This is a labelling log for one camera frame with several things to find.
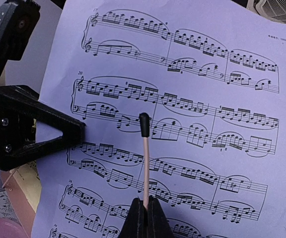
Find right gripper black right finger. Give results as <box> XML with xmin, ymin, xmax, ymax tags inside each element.
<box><xmin>147</xmin><ymin>195</ymin><xmax>174</xmax><ymax>238</ymax></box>

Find purple sheet music page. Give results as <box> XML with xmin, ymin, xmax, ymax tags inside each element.
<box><xmin>31</xmin><ymin>0</ymin><xmax>286</xmax><ymax>238</ymax></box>

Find pink music stand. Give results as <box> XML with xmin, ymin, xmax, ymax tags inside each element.
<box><xmin>0</xmin><ymin>113</ymin><xmax>151</xmax><ymax>238</ymax></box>

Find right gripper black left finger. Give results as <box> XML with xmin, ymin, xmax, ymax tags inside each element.
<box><xmin>118</xmin><ymin>198</ymin><xmax>144</xmax><ymax>238</ymax></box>

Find pink round plate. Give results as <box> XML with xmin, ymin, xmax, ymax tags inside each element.
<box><xmin>0</xmin><ymin>218</ymin><xmax>27</xmax><ymax>238</ymax></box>

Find yellow sheet music page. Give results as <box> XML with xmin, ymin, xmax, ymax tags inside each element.
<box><xmin>14</xmin><ymin>160</ymin><xmax>42</xmax><ymax>213</ymax></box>

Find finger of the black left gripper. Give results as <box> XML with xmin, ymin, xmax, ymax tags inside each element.
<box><xmin>0</xmin><ymin>85</ymin><xmax>85</xmax><ymax>171</ymax></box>

